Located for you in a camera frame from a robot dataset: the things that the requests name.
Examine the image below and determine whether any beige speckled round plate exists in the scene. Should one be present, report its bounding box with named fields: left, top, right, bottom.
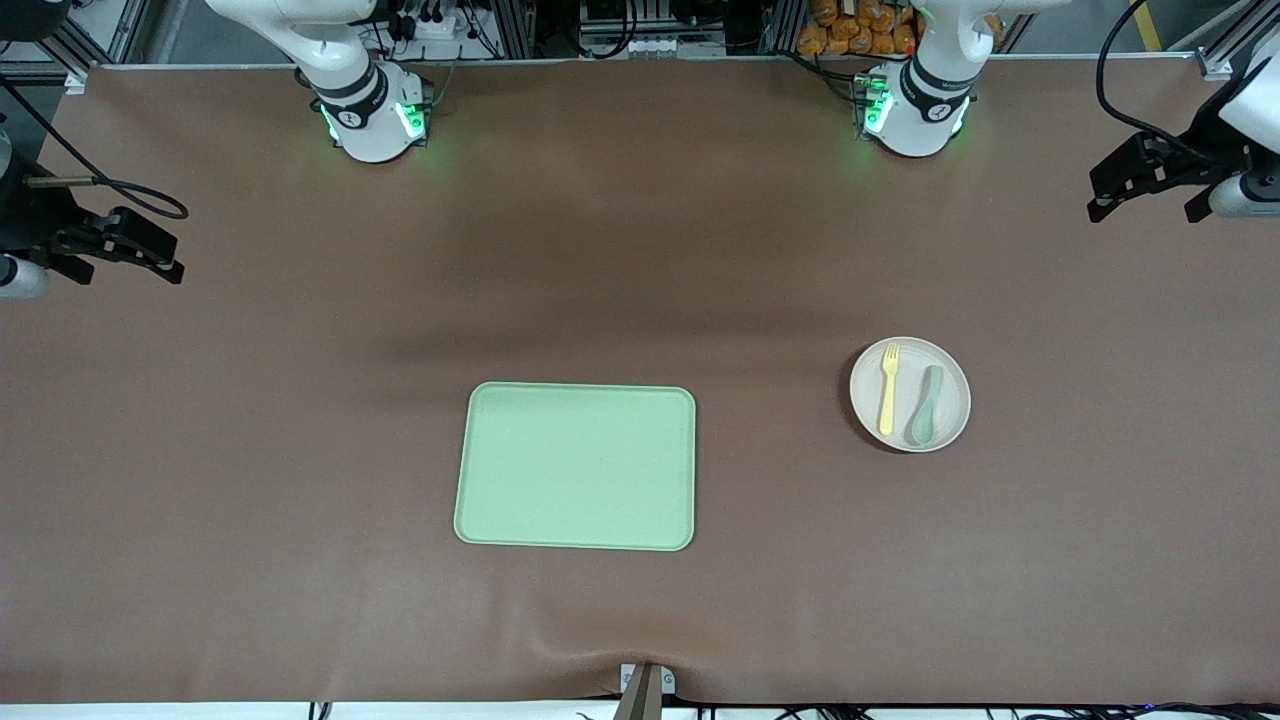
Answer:
left=849, top=336, right=972, bottom=454

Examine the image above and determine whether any yellow plastic fork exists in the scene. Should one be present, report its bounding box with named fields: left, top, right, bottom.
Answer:
left=878, top=343, right=902, bottom=438

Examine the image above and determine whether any brown table cover mat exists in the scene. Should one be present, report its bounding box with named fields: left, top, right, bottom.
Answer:
left=0, top=60, right=1280, bottom=707

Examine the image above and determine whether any orange packaged goods pile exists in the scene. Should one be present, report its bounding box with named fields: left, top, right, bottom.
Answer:
left=796, top=0, right=921, bottom=59

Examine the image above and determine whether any pale green plastic spoon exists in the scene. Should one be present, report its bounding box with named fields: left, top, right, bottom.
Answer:
left=908, top=365, right=945, bottom=447

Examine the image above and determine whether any white power strip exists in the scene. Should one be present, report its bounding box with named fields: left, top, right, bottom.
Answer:
left=392, top=8, right=463, bottom=43

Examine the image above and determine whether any light green rectangular tray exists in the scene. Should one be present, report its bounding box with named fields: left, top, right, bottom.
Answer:
left=453, top=381, right=697, bottom=553

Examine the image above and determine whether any white connector block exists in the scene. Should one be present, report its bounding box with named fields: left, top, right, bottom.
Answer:
left=592, top=34, right=683, bottom=58

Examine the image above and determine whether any metal table edge clamp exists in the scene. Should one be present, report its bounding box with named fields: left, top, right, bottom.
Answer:
left=612, top=662, right=679, bottom=720

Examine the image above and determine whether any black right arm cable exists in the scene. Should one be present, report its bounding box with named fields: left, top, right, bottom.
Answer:
left=0, top=72, right=190, bottom=222

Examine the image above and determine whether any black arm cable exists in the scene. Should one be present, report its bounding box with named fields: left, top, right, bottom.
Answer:
left=0, top=72, right=190, bottom=222
left=1096, top=0, right=1206, bottom=166

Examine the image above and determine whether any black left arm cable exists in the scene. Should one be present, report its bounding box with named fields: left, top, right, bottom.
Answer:
left=1096, top=0, right=1206, bottom=166

